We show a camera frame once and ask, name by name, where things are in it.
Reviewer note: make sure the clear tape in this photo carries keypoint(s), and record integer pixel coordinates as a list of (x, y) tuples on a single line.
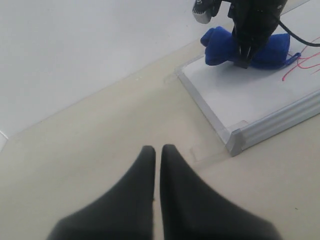
[(207, 152), (173, 77)]

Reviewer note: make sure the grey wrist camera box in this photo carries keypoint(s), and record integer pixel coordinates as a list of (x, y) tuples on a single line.
[(202, 11)]

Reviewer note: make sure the white board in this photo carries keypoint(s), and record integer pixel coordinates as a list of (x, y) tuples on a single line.
[(248, 106)]

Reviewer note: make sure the clear tape back left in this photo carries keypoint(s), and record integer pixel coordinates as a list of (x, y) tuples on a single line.
[(173, 77)]

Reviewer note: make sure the clear tape front left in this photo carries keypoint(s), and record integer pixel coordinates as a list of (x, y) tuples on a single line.
[(207, 152)]

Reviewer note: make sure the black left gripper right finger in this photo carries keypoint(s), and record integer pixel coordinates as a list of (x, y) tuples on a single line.
[(192, 210)]

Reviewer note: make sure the blue microfibre cloth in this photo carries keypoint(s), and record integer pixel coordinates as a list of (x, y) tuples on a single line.
[(220, 47)]

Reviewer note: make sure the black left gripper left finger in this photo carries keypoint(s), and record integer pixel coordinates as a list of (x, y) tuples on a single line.
[(125, 212)]

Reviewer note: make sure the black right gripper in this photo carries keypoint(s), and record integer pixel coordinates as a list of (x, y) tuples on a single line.
[(254, 22)]

